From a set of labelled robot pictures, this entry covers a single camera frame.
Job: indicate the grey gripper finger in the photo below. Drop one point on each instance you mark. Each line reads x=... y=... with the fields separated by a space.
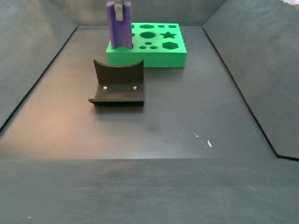
x=119 y=10

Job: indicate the purple arch object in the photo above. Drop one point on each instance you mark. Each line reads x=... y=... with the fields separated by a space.
x=120 y=30

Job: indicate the green shape sorter block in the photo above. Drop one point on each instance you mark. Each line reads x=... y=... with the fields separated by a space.
x=158 y=46

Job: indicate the black curved holder stand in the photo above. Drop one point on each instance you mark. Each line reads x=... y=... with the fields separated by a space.
x=120 y=84

